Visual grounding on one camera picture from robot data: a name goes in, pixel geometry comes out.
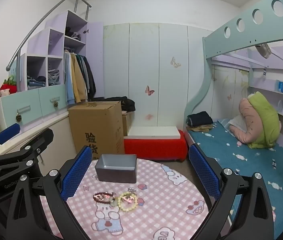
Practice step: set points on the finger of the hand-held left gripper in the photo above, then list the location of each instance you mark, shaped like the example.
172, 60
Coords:
7, 132
40, 140

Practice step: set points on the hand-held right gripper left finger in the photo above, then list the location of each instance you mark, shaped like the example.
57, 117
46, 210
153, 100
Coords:
77, 175

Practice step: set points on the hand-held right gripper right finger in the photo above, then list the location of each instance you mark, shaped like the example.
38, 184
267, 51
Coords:
204, 172

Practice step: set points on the grey metal tin box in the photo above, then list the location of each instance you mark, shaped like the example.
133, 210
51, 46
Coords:
116, 173

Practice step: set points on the pale green jade pendant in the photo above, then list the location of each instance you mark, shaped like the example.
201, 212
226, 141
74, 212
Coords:
113, 201

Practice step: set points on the pink figure charm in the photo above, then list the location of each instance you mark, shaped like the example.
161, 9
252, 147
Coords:
127, 199

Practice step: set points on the silver charm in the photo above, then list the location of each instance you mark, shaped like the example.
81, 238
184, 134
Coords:
131, 190

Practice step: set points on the pine cone ornament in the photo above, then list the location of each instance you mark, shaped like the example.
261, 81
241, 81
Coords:
56, 104
19, 118

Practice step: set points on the cream low cabinet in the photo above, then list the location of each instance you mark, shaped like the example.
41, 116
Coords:
59, 132

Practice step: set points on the teal drawer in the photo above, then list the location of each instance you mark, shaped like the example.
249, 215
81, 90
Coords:
11, 105
49, 95

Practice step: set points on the blue patterned bedsheet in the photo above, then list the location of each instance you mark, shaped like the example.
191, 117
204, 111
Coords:
244, 170

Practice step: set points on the folded tan clothes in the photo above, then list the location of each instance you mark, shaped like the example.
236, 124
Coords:
201, 128

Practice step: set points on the red strawberry plush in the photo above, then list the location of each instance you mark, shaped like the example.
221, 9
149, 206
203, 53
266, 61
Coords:
7, 87

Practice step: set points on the large brown cardboard box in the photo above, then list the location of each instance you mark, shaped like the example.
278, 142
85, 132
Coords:
96, 125

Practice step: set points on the folded dark clothes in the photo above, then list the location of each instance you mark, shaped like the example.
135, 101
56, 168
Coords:
199, 118

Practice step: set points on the red bench with white top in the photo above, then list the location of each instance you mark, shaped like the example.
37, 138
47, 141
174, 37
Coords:
154, 147

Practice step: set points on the pink checked cartoon tablecloth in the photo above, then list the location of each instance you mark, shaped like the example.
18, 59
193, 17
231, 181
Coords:
156, 205

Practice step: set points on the folded blue jeans pile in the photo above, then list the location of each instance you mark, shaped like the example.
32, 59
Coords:
36, 81

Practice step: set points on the white pillow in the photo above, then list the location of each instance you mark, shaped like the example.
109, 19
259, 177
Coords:
236, 122

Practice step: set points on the light blue hanging shirt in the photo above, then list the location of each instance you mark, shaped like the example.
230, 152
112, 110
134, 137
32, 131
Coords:
69, 85

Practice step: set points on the folded grey clothes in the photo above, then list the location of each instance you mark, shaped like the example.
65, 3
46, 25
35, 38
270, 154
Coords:
54, 77

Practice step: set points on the mustard hanging jacket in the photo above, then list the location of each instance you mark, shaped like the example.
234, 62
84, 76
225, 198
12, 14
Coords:
79, 85

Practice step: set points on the pink body pillow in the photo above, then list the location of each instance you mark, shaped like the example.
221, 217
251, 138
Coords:
249, 120

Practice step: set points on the small brown cardboard box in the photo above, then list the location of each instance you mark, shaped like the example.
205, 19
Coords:
126, 125

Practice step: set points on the dark hanging jackets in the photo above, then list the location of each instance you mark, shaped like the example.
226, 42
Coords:
90, 80

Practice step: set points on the pink flower sticker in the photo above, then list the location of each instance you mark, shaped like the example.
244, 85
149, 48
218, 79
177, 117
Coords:
149, 117

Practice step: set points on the pink and green bedding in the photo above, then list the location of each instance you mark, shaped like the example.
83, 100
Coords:
264, 120

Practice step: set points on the black clothes pile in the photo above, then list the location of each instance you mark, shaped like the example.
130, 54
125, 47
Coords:
127, 103

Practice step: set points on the pink butterfly sticker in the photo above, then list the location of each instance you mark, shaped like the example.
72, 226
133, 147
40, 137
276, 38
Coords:
149, 90

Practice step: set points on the lilac stair shelf cabinet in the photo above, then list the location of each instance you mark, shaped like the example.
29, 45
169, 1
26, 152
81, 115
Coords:
56, 40

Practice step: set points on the lilac bedside shelf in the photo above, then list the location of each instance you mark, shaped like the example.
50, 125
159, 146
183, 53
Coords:
269, 90

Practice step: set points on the dark clothes on shelf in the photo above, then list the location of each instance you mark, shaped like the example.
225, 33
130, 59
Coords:
74, 35

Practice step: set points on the beige butterfly sticker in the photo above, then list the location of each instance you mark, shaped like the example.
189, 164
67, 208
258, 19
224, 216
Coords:
175, 62

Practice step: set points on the white wardrobe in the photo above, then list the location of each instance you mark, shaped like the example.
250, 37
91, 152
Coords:
141, 67

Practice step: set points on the grey metal handrail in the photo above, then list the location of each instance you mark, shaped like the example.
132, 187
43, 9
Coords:
44, 15

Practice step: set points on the grey clamp lamp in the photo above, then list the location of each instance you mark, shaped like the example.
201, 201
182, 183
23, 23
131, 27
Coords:
264, 51

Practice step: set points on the teal bunk bed frame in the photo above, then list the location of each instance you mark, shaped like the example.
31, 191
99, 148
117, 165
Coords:
231, 42

